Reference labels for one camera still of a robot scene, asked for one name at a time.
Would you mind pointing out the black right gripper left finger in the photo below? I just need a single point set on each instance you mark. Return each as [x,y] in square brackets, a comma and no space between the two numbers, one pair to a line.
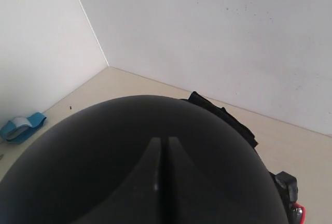
[137,200]

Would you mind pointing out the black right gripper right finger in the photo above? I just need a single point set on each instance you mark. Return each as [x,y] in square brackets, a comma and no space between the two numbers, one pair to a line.
[192,196]

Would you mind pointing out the black helmet with visor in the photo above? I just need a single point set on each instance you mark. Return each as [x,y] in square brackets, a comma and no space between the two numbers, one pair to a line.
[68,175]

